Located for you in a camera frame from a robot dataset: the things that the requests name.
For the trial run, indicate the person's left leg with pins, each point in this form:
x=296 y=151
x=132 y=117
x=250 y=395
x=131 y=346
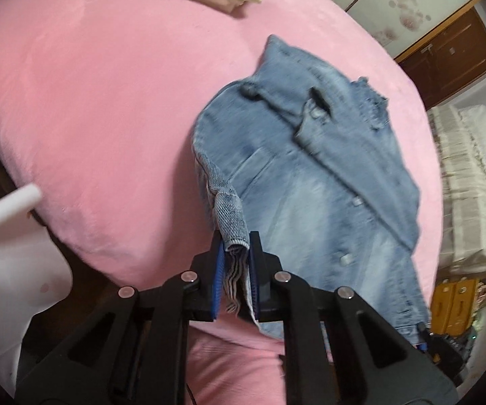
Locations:
x=234 y=367

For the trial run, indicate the yellow wooden drawer cabinet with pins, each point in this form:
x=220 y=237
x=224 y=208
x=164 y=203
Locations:
x=449 y=303

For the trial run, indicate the blue denim jacket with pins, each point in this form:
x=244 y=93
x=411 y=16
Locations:
x=310 y=202

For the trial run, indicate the floral sliding wardrobe doors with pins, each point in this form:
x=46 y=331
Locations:
x=395 y=0

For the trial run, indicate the white lace-covered furniture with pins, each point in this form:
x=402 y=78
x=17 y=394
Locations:
x=471 y=177

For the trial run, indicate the pink bed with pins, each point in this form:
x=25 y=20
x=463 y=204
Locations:
x=99 y=114

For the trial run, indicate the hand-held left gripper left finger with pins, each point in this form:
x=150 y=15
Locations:
x=217 y=278

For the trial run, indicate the dark wooden door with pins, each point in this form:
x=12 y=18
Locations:
x=449 y=63

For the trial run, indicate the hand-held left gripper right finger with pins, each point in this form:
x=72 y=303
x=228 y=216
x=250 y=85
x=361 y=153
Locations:
x=260 y=295

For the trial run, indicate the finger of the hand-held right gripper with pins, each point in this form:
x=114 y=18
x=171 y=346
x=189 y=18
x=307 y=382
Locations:
x=423 y=341

